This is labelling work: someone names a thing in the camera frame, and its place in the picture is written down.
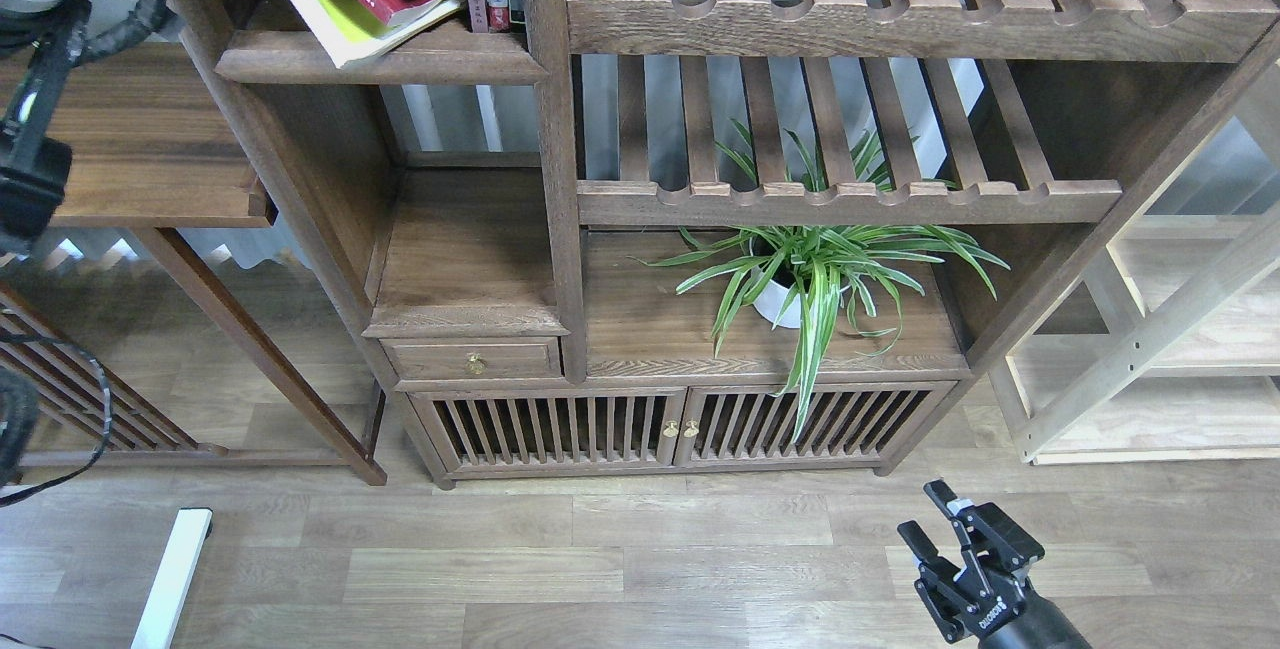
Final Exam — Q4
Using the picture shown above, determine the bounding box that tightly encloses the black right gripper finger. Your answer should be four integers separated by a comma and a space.
897, 520, 942, 570
923, 479, 974, 526

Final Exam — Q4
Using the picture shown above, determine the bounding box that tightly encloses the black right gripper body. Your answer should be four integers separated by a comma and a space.
915, 503, 1091, 648

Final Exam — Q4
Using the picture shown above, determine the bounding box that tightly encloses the yellow green cover book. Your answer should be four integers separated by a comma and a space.
289, 0, 466, 69

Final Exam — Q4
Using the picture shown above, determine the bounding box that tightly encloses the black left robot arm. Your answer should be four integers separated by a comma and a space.
1, 0, 177, 253

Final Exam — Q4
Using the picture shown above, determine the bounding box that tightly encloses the light wooden shelf rack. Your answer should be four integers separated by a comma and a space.
989, 67, 1279, 465

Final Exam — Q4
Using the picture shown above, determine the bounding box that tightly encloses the green spider plant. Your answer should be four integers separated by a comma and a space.
630, 116, 1011, 445

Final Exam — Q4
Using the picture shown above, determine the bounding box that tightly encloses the white plant pot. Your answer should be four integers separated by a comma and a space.
749, 236, 850, 332

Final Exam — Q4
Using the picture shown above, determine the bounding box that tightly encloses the dark wooden bookshelf cabinet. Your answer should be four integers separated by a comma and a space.
170, 0, 1277, 488

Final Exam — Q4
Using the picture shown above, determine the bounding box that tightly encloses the brass drawer knob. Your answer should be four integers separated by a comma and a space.
465, 353, 486, 376

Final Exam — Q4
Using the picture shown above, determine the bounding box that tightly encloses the dark wooden side table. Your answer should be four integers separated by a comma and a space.
3, 42, 387, 486

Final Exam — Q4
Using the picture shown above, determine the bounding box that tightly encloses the white metal post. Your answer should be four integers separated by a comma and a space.
131, 507, 214, 648

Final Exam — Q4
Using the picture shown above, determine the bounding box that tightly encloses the black cable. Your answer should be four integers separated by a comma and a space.
0, 329, 114, 509

